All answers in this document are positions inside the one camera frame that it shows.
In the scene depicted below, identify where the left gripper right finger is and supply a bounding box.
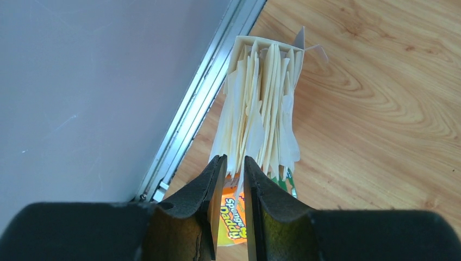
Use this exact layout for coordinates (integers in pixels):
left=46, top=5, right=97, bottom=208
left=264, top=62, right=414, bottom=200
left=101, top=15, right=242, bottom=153
left=244, top=156, right=460, bottom=260

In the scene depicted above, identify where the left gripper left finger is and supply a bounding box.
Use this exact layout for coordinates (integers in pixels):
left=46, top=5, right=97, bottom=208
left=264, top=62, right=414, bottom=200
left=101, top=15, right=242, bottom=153
left=1, top=156, right=227, bottom=260

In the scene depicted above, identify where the stack of paper filters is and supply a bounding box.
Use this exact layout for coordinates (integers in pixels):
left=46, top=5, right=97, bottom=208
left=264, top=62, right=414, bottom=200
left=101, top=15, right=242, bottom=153
left=210, top=29, right=328, bottom=199

